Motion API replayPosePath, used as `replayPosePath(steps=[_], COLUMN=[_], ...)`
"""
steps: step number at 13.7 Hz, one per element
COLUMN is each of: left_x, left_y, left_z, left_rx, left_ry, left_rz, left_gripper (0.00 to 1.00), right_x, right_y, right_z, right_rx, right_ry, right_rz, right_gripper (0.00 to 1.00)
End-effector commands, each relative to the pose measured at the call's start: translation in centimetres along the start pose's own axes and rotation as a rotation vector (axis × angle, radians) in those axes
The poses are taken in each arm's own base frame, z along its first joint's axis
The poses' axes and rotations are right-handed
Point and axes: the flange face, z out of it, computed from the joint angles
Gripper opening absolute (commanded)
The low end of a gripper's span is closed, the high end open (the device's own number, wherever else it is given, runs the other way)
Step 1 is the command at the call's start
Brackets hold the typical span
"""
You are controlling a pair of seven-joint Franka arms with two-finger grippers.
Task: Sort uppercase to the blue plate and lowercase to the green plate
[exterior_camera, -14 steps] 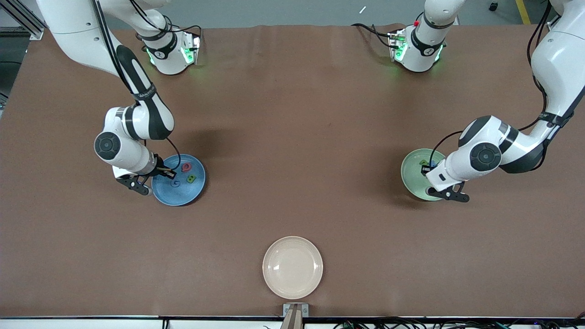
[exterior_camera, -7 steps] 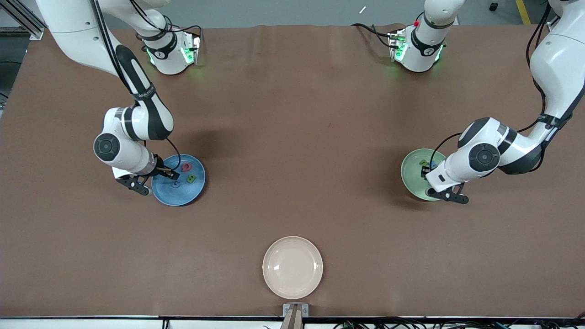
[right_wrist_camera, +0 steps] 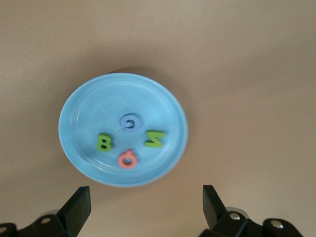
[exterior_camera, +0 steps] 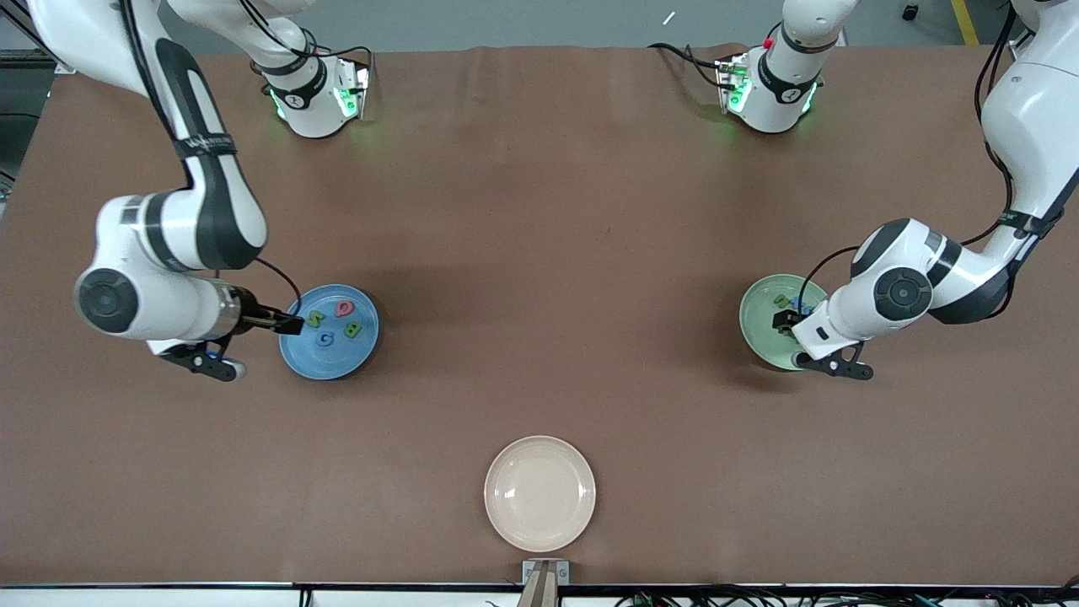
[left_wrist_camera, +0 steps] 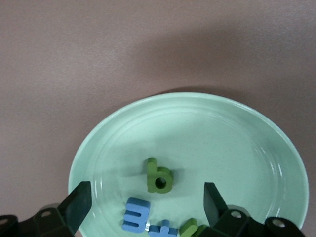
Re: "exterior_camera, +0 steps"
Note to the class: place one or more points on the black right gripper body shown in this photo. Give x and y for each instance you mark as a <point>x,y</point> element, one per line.
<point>252,311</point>

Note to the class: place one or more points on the blue foam letter G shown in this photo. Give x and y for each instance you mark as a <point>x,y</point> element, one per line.
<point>320,340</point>

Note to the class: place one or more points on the red foam letter Q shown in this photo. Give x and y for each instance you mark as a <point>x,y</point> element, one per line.
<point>338,308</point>

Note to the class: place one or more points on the green foam letter B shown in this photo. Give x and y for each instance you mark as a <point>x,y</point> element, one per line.
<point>352,330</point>

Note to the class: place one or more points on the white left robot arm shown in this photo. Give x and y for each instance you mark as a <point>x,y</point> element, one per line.
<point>1037,118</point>

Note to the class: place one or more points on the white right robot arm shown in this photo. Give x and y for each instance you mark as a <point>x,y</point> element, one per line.
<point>143,228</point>

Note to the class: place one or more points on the green plate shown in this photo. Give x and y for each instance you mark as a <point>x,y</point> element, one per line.
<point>759,324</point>

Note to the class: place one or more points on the blue plate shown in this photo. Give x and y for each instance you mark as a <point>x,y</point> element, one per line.
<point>337,362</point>

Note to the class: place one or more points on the beige plate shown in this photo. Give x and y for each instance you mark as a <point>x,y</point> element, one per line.
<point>539,493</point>

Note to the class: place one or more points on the brown table cover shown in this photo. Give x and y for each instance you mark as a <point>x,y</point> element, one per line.
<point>539,211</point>

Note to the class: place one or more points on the black caster wheel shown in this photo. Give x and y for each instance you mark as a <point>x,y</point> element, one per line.
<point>910,10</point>

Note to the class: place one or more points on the white table edge rail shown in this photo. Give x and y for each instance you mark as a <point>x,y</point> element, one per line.
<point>169,597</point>

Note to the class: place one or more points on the aluminium frame extrusion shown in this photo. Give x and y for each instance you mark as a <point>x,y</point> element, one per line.
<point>17,57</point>

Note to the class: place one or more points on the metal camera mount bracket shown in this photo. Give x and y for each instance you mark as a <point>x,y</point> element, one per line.
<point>545,582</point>

